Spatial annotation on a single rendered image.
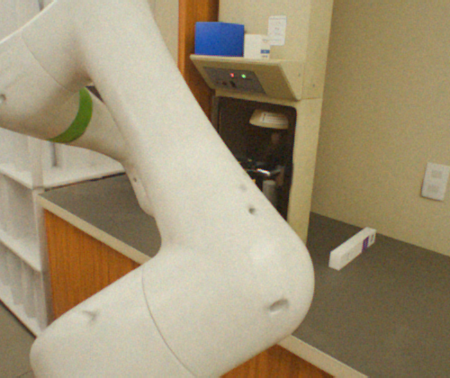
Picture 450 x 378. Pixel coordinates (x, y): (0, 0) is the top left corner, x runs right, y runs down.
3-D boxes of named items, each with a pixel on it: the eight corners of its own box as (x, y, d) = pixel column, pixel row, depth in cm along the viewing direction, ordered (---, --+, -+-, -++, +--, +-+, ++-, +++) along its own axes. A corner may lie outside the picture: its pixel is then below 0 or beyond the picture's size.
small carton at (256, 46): (253, 58, 118) (255, 35, 116) (269, 58, 116) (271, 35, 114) (243, 58, 114) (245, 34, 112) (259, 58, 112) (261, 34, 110)
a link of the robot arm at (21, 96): (41, 77, 53) (3, 6, 56) (-36, 135, 54) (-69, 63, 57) (110, 117, 71) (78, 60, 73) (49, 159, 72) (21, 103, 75)
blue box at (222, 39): (218, 55, 130) (219, 24, 128) (243, 57, 124) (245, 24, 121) (194, 54, 123) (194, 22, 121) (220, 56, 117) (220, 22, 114)
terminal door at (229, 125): (211, 213, 147) (216, 94, 135) (284, 242, 128) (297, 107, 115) (210, 213, 146) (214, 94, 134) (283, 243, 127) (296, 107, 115)
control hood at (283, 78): (214, 88, 135) (216, 55, 132) (301, 100, 115) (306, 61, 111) (188, 89, 127) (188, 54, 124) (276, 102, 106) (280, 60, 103)
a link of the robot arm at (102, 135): (49, 157, 72) (103, 122, 71) (25, 102, 75) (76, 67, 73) (138, 183, 107) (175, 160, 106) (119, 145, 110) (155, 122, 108)
